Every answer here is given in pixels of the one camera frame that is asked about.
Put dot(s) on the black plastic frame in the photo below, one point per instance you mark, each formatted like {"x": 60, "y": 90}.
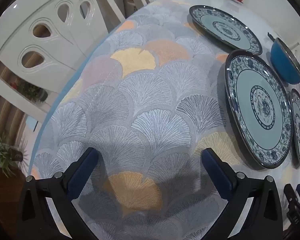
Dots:
{"x": 271, "y": 36}

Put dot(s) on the fan patterned placemat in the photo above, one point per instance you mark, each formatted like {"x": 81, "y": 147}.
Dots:
{"x": 140, "y": 105}

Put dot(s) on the blue steel bowl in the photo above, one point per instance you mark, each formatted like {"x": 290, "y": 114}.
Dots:
{"x": 282, "y": 62}

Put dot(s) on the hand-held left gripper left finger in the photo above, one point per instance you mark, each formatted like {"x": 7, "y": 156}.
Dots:
{"x": 82, "y": 171}

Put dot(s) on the potted plant with red flowers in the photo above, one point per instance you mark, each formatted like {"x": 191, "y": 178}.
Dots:
{"x": 31, "y": 91}

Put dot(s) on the green plant in dark pot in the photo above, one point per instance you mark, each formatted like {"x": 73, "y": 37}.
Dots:
{"x": 5, "y": 155}

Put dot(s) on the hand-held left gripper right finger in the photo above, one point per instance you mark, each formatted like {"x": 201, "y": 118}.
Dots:
{"x": 217, "y": 173}

